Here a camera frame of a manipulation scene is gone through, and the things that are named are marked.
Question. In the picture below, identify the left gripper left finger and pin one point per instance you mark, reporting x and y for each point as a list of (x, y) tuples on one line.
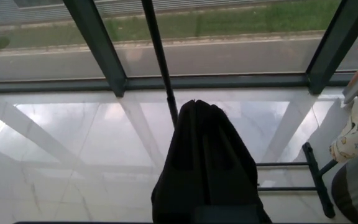
[(179, 180)]

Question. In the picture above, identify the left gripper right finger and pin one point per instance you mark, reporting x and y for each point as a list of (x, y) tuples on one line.
[(228, 186)]

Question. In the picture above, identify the black garment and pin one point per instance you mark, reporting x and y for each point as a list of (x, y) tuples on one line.
[(219, 112)]

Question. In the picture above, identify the white laundry basket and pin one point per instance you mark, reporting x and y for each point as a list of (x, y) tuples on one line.
[(353, 193)]

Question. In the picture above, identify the black clothes rack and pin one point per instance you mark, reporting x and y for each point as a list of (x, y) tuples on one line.
[(160, 46)]

